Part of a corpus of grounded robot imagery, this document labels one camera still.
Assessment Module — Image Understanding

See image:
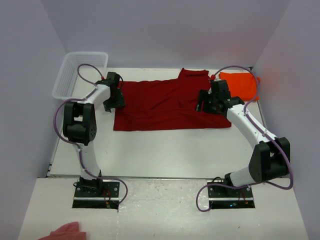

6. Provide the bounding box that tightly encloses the dark red t shirt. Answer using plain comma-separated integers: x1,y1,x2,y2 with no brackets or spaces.
113,68,232,132

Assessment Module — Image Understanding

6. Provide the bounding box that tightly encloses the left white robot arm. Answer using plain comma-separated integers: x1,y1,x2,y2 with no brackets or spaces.
62,72,126,197

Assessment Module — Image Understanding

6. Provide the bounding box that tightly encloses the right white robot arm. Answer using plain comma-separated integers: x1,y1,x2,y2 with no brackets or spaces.
195,80,293,197

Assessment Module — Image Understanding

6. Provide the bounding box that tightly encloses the folded orange t shirt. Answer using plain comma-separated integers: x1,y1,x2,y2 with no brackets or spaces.
219,72,257,102

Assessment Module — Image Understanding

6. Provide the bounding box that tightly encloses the white plastic basket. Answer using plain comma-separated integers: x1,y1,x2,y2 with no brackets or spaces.
52,51,109,101

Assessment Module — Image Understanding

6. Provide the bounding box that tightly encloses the pink cloth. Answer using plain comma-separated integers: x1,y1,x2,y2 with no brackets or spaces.
40,221,87,240

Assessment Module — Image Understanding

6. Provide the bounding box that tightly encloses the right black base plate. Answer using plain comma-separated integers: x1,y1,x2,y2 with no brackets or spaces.
207,186,255,210

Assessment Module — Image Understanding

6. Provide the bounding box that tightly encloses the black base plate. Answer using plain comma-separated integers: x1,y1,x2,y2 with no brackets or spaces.
72,177,120,210
207,186,255,210

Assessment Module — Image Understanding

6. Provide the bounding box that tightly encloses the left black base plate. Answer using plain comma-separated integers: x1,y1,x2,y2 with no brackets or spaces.
72,177,120,210

